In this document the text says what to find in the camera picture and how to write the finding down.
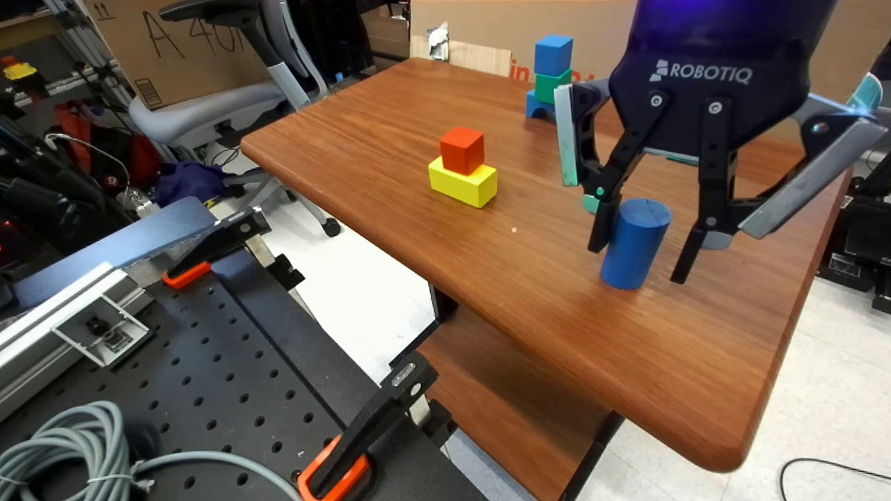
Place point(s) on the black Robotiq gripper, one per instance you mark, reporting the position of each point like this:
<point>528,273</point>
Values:
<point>724,58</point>

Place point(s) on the blue cylinder block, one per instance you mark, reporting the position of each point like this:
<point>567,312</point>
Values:
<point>641,247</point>

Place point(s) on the small teal block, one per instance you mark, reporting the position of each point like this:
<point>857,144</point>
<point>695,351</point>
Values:
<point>592,204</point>

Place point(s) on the green cube block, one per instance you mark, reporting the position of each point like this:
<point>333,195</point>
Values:
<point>546,87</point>

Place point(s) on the blue base block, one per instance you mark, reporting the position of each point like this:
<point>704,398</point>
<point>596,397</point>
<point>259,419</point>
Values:
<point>535,109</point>

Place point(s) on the blue cube block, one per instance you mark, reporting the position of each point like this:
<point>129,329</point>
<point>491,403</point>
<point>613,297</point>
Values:
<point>553,53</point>

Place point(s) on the black equipment case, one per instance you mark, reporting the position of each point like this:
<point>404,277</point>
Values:
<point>859,241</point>

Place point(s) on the red cube block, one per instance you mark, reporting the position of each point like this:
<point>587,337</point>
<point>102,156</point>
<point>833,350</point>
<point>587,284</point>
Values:
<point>461,149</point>

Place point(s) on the yellow flat block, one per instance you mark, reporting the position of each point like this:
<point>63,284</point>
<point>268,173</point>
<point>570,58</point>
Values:
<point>461,186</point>

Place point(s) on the wooden lower table shelf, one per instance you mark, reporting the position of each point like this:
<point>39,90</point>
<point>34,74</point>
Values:
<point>504,407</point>

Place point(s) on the dark grey cart top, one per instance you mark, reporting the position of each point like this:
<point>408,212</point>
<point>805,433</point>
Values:
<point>308,351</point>

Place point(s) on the grey office chair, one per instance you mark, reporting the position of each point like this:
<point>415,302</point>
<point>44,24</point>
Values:
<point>205,109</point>

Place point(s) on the purple cloth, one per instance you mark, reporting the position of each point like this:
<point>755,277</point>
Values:
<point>187,181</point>

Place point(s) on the printed cardboard box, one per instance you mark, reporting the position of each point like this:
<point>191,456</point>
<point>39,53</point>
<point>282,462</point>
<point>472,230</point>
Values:
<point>158,58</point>

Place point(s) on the dark flat panel board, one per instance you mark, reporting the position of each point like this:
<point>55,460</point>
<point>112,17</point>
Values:
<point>122,241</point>

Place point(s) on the black perforated breadboard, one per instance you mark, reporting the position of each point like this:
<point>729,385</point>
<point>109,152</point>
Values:
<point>140,407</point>

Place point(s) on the yellow small item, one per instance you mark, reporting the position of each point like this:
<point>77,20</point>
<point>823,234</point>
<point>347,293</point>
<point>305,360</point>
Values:
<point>19,70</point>

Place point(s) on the aluminium corner bracket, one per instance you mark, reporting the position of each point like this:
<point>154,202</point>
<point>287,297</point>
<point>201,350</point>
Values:
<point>105,334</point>

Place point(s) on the aluminium extrusion rail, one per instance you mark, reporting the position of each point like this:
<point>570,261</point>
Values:
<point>45,325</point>

